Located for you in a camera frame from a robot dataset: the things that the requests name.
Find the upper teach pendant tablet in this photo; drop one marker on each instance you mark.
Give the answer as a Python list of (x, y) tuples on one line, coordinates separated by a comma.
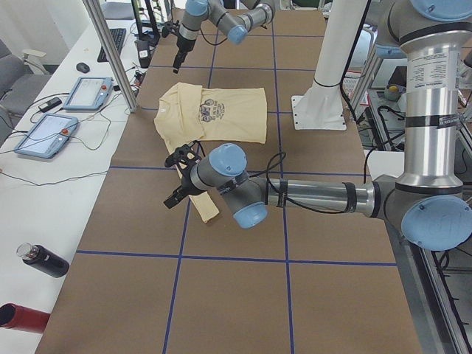
[(88, 94)]

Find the lower teach pendant tablet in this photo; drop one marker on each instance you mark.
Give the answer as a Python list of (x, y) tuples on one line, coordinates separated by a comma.
[(47, 136)]

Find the black computer mouse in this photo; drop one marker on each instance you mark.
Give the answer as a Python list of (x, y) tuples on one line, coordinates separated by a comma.
[(83, 67)]

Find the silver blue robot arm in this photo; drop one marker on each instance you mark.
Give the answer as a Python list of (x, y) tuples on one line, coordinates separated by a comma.
[(234, 27), (424, 203)]

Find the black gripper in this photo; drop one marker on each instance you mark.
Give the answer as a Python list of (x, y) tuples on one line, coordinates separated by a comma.
[(186, 182), (181, 46)]

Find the red cylinder bottle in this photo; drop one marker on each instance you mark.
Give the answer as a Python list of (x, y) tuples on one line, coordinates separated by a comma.
[(18, 317)]

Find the beige long sleeve shirt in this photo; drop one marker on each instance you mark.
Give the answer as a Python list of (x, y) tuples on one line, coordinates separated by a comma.
[(213, 122)]

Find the teach pendant tablet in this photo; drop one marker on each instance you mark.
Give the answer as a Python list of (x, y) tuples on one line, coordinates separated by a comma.
[(47, 136), (88, 94)]

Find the aluminium frame post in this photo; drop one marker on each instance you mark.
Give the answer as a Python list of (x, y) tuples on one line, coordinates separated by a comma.
[(98, 20)]

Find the black water bottle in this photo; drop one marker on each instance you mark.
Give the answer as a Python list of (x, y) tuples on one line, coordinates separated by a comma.
[(42, 259)]

